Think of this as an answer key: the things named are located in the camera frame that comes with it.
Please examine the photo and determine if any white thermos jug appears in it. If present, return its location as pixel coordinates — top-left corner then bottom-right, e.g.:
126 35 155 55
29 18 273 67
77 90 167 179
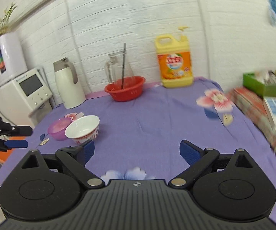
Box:
53 58 86 108

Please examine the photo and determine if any red patterned bedding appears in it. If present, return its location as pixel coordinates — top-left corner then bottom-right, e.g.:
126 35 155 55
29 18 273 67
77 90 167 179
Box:
227 87 276 153

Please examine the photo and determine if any green box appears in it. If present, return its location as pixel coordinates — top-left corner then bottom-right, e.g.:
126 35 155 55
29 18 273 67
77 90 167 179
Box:
243 70 276 97

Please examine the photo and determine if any glass pitcher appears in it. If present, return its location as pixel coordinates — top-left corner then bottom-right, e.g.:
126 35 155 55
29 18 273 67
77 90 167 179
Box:
104 51 134 84

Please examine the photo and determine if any white red patterned bowl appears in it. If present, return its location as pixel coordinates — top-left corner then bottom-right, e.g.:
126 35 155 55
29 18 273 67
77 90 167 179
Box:
65 115 100 144

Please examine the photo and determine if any orange plastic basin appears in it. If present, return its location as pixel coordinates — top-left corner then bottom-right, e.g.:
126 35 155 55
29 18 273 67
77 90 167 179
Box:
0 136 26 164

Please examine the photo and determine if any white water purifier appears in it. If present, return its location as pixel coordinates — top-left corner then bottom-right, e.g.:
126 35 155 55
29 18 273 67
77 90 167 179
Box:
0 32 28 87

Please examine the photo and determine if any white water dispenser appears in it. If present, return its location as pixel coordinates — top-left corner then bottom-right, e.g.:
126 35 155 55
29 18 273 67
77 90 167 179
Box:
0 69 53 128

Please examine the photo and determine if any green potted plant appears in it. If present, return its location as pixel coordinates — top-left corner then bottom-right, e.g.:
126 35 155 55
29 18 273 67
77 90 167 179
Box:
0 3 17 36

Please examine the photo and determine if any yellow detergent bottle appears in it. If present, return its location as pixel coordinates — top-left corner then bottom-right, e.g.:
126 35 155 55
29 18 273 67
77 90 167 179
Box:
155 26 194 88

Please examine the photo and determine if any purple plastic bowl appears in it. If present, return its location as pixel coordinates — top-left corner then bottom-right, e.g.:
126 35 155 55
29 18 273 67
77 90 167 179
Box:
48 117 72 141

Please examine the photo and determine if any black stirring stick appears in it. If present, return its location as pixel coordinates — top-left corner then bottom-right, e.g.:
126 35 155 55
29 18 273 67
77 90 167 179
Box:
121 43 126 89

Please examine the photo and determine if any purple floral tablecloth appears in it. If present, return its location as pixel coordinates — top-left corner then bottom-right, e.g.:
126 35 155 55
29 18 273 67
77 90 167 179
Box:
0 80 276 229

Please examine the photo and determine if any red plastic basket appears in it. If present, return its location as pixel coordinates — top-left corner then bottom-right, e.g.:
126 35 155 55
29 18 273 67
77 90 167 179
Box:
104 76 145 102

